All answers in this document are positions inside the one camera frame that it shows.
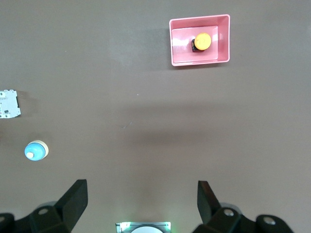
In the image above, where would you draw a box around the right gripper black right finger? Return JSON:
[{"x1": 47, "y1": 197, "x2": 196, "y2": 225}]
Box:
[{"x1": 193, "y1": 181, "x2": 256, "y2": 233}]

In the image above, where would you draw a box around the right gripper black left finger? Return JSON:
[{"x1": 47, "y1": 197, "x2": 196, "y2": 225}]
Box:
[{"x1": 29, "y1": 179, "x2": 88, "y2": 233}]

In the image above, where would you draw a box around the yellow push button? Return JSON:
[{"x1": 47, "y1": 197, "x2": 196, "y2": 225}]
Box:
[{"x1": 191, "y1": 32, "x2": 212, "y2": 53}]

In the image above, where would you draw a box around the blue desk bell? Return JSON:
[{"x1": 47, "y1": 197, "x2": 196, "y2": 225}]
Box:
[{"x1": 24, "y1": 140, "x2": 49, "y2": 162}]

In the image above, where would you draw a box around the white circuit breaker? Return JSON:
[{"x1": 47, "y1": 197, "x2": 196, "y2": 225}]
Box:
[{"x1": 0, "y1": 89, "x2": 21, "y2": 119}]

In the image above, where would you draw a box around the pink plastic bin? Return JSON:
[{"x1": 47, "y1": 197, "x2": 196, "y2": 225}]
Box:
[{"x1": 169, "y1": 14, "x2": 231, "y2": 67}]

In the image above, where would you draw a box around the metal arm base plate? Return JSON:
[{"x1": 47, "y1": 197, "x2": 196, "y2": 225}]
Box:
[{"x1": 115, "y1": 221, "x2": 172, "y2": 233}]

